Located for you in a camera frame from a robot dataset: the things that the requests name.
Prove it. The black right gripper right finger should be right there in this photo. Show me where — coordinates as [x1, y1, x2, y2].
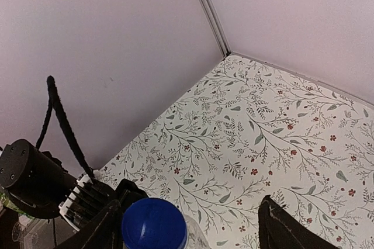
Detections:
[258, 195, 337, 249]

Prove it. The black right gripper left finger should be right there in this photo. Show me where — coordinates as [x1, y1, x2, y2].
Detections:
[57, 200, 123, 249]

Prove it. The blue bottle cap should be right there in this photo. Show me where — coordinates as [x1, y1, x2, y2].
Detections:
[121, 198, 188, 249]

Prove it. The Pepsi bottle blue label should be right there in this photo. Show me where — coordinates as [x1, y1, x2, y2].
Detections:
[180, 214, 211, 249]

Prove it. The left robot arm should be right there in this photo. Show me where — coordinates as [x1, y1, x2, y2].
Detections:
[1, 139, 76, 219]

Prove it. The floral patterned table mat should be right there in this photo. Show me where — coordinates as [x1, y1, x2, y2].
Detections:
[101, 55, 373, 248]

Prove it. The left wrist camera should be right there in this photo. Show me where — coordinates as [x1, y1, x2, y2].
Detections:
[59, 175, 148, 231]

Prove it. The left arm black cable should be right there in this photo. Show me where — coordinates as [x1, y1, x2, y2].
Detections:
[35, 75, 96, 179]

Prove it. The left aluminium corner post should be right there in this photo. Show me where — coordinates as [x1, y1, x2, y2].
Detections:
[199, 0, 231, 57]

